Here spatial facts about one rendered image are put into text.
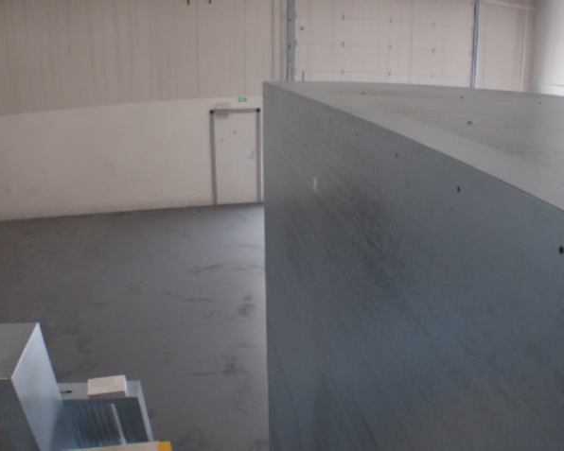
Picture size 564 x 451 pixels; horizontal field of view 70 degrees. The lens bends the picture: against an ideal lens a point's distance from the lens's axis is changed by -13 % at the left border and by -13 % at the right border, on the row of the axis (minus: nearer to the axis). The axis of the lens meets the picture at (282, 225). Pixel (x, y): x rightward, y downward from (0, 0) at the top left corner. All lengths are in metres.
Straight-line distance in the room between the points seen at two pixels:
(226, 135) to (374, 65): 3.69
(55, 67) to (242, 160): 4.66
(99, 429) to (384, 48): 9.34
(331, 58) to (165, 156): 4.25
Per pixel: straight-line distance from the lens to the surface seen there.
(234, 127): 10.10
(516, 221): 0.44
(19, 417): 3.28
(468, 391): 0.55
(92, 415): 4.22
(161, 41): 10.01
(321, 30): 10.30
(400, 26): 10.97
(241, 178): 10.36
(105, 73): 10.17
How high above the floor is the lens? 3.31
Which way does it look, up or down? 21 degrees down
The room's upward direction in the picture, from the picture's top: straight up
